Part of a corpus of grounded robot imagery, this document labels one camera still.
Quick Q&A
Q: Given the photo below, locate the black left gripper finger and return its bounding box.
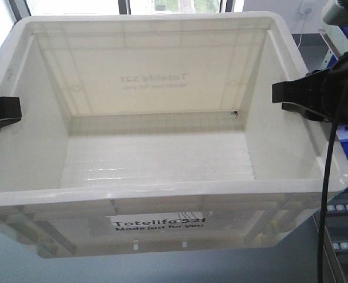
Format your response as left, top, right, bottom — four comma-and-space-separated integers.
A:
0, 97, 22, 129

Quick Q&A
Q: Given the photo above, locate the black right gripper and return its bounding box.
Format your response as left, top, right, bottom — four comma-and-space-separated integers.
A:
272, 52, 348, 124

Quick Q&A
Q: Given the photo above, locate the white Totelife plastic bin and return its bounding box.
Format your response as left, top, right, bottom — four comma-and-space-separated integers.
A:
0, 11, 348, 259

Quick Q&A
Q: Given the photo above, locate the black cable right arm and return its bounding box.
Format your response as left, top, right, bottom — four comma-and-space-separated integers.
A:
316, 50, 348, 283

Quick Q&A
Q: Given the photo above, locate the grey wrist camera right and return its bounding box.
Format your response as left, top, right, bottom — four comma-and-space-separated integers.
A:
322, 0, 348, 27

